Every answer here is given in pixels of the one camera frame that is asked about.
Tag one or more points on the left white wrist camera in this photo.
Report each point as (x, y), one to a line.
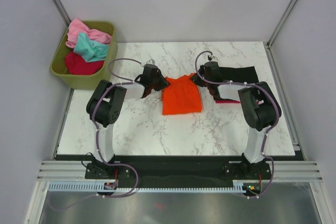
(151, 62)

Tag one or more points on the right aluminium frame post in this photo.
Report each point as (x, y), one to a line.
(286, 14)

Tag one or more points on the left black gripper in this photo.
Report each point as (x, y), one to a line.
(164, 84)

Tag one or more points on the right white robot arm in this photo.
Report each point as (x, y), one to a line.
(260, 108)

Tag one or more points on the pink t shirt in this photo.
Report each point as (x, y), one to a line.
(77, 26)

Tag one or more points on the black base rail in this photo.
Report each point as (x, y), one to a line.
(171, 172)

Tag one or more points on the teal t shirt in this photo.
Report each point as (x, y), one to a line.
(90, 50)

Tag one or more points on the orange t shirt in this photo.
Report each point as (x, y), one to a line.
(181, 96)

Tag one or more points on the olive green plastic bin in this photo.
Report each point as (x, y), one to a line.
(84, 82)

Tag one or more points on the red t shirt in bin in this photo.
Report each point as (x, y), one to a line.
(75, 64)

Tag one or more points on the white slotted cable duct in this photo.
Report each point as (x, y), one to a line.
(104, 187)

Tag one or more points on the folded black t shirt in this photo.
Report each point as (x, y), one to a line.
(241, 75)

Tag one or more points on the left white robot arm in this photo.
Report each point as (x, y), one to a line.
(105, 105)

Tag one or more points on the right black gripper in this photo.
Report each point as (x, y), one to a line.
(195, 79)

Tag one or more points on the folded magenta t shirt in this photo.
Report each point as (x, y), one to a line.
(229, 101)

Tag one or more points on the aluminium base extrusion rails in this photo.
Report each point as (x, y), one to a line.
(285, 171)

